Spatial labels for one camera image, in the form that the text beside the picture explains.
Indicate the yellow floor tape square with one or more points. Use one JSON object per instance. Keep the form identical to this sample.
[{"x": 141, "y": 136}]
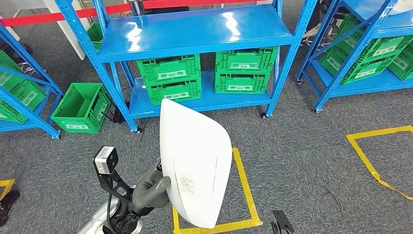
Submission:
[
  {"x": 6, "y": 185},
  {"x": 246, "y": 187},
  {"x": 363, "y": 155}
]

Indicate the white curved plastic part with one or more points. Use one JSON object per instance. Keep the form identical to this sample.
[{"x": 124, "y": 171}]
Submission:
[
  {"x": 193, "y": 161},
  {"x": 403, "y": 5}
]

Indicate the steel stanchion post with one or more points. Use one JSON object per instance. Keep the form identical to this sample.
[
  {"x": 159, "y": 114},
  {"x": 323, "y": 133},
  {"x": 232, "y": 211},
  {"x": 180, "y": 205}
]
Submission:
[{"x": 136, "y": 7}]

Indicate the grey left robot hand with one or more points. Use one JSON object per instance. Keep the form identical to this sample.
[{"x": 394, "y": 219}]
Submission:
[{"x": 148, "y": 193}]

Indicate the white cabinet panel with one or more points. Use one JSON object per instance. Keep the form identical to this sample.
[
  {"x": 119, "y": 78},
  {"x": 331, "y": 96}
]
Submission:
[{"x": 67, "y": 32}]

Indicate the black router with antennas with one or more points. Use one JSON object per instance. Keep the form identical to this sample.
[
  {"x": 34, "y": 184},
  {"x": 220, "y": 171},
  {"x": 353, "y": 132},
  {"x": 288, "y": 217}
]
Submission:
[{"x": 117, "y": 114}]

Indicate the blue metal shelf rack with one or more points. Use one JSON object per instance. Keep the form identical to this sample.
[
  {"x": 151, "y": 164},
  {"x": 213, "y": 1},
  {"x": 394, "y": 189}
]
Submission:
[
  {"x": 19, "y": 126},
  {"x": 193, "y": 29},
  {"x": 371, "y": 85}
]

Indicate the black stand base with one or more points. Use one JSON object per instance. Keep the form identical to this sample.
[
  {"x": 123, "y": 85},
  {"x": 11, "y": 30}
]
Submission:
[{"x": 8, "y": 206}]

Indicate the red barrier tape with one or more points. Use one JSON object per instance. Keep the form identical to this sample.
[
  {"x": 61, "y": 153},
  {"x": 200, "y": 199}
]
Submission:
[{"x": 64, "y": 14}]

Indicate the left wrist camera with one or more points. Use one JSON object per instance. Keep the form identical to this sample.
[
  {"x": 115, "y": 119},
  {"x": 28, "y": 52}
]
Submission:
[{"x": 106, "y": 160}]

